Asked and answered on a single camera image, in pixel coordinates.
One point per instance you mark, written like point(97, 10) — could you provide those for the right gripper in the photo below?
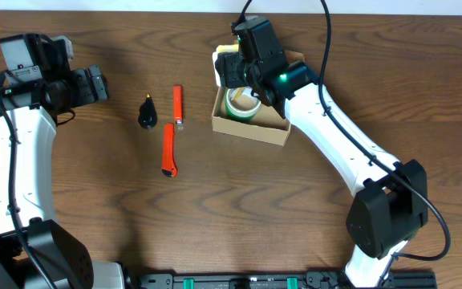
point(228, 69)

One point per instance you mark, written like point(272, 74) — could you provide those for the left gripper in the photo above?
point(91, 85)

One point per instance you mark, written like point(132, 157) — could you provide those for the yellow white square packet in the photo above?
point(222, 49)

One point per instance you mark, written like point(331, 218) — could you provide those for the white tape roll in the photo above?
point(241, 98)

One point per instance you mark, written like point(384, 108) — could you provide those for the green tape roll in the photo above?
point(241, 115)

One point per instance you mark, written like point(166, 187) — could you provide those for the small orange lighter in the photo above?
point(178, 104)

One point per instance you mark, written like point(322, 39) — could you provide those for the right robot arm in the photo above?
point(390, 198)

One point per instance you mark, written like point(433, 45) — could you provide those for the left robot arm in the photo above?
point(35, 251)

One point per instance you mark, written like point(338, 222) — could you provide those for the open cardboard box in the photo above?
point(267, 126)

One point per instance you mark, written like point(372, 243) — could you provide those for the black teardrop glue bottle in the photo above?
point(147, 114)

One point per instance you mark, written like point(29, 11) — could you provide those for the orange utility knife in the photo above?
point(168, 167)

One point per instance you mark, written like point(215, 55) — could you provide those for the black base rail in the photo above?
point(247, 281)

